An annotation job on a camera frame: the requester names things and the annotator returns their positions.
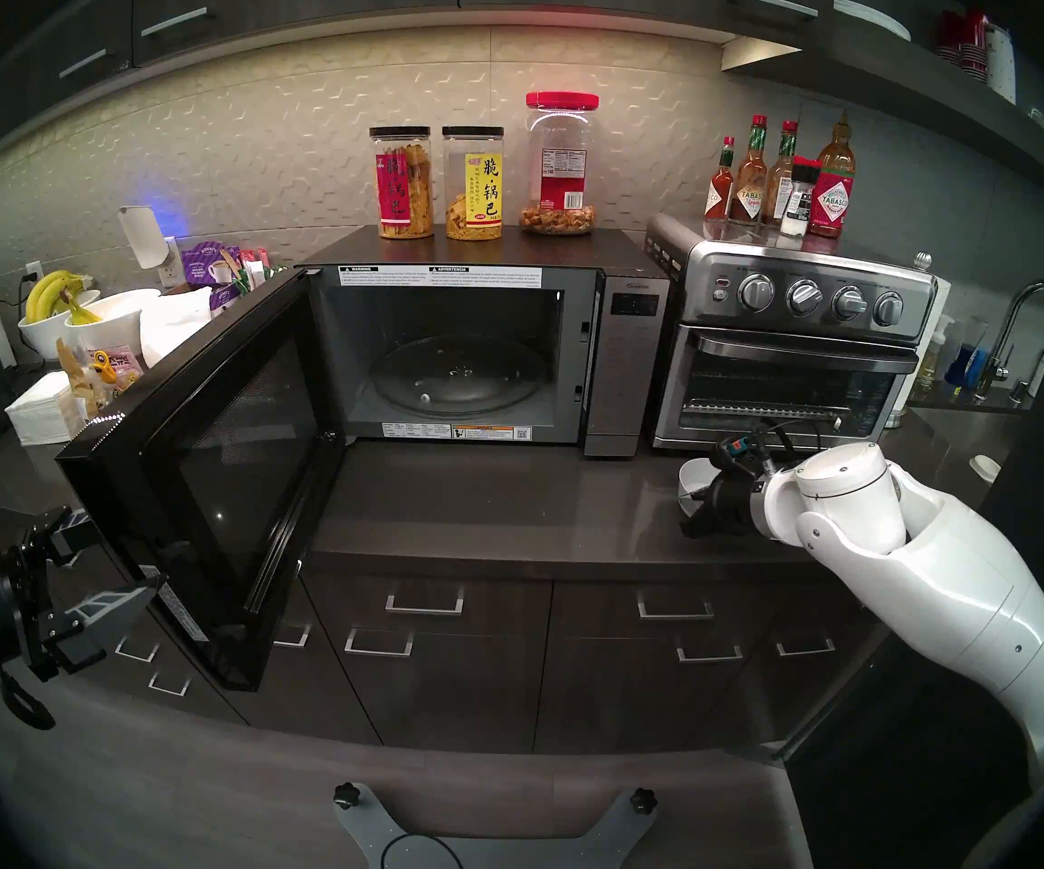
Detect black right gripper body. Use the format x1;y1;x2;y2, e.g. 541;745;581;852
707;473;772;539

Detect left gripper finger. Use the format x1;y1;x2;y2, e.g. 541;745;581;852
29;505;115;562
33;579;161;671

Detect small white bowl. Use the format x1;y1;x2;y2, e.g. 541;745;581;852
677;458;729;520

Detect black glass microwave door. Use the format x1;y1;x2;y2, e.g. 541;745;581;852
56;268;348;692

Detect glass microwave turntable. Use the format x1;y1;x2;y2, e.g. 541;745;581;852
377;335;548;415

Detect white plate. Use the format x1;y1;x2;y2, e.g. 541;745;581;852
834;0;912;43

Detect white napkin stack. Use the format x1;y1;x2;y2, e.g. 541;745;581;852
4;371;88;447

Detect cartoon print snack bag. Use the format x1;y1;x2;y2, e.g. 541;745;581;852
56;338;144;425

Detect white fruit bowl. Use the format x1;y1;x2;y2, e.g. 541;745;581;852
18;290;102;361

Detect large white bowl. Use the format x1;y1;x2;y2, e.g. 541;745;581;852
65;288;162;363

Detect crumpled white paper napkin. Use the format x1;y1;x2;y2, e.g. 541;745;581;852
140;290;215;368

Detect bunch of yellow bananas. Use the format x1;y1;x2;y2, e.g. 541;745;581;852
24;270;103;327

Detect clear soap bottle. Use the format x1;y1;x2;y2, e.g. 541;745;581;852
918;320;955;390

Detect stainless steel toaster oven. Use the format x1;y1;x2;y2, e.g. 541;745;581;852
644;214;939;452

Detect black lid spice shaker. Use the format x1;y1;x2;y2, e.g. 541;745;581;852
780;157;823;238

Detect brown hot sauce bottle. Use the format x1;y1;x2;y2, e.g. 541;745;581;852
730;115;771;225

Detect small red hot sauce bottle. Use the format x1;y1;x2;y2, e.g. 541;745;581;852
705;136;737;223

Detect large Tabasco sauce bottle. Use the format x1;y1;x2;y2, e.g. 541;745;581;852
809;111;858;239

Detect green hot sauce bottle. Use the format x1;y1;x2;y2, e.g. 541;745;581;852
762;120;800;228

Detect chrome sink faucet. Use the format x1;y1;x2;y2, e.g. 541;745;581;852
974;281;1044;406

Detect clear jar red lid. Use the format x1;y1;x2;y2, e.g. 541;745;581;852
520;91;601;236

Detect snack jar yellow label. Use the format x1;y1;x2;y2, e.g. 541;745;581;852
442;126;505;242

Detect snack jar pink label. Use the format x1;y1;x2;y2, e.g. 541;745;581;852
370;126;436;240

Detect stack of red cups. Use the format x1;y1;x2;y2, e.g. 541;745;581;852
936;9;992;82

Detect white can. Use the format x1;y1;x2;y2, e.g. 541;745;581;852
985;24;1019;106

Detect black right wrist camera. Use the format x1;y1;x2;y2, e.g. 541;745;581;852
710;431;783;479

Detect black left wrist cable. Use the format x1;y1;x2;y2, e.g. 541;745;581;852
0;645;57;731

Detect white wall night light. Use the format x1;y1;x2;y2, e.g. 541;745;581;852
117;206;170;271

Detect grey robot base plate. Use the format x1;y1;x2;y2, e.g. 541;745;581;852
334;783;658;869

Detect dark wall shelf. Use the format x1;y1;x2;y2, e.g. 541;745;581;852
721;0;1044;212

